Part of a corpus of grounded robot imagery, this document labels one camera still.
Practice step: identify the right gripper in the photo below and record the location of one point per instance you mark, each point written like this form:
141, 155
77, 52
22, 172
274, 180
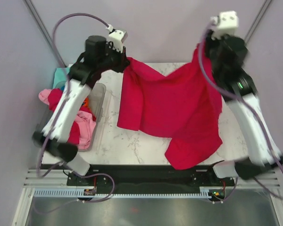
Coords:
210, 41

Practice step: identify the right aluminium frame post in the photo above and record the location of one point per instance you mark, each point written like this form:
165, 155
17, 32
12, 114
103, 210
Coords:
256, 22

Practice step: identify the clear plastic bin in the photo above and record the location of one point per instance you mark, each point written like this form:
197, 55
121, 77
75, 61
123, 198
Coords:
96, 100

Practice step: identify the aluminium frame rail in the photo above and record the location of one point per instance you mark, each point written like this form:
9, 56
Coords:
57, 179

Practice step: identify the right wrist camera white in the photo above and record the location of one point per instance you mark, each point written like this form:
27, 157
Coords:
226, 23

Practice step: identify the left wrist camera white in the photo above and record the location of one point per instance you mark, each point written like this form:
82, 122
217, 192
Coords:
117, 37

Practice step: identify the orange t shirt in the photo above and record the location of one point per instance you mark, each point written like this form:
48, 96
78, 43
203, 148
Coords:
86, 103

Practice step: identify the light pink t shirt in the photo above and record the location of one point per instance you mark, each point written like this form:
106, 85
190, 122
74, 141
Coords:
84, 118

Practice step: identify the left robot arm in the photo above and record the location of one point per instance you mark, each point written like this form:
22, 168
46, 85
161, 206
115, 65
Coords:
101, 54

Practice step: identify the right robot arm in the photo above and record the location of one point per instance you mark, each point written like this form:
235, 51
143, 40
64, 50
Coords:
240, 94

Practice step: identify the aluminium frame post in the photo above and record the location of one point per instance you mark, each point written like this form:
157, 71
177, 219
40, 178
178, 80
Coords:
256, 22
41, 26

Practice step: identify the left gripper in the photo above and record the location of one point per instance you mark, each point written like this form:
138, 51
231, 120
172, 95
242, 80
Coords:
123, 62

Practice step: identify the left aluminium frame post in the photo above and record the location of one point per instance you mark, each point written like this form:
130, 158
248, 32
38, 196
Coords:
41, 26

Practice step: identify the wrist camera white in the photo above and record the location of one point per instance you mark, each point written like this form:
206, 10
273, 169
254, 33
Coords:
226, 23
117, 37

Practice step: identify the teal folded t shirt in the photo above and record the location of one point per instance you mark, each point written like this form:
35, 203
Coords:
59, 77

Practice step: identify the white cable duct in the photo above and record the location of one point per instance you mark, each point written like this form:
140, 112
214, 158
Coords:
95, 193

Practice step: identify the crimson t shirt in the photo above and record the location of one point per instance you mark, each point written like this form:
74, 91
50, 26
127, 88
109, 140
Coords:
53, 100
181, 106

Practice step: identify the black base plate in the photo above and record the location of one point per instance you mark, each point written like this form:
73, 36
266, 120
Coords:
149, 179

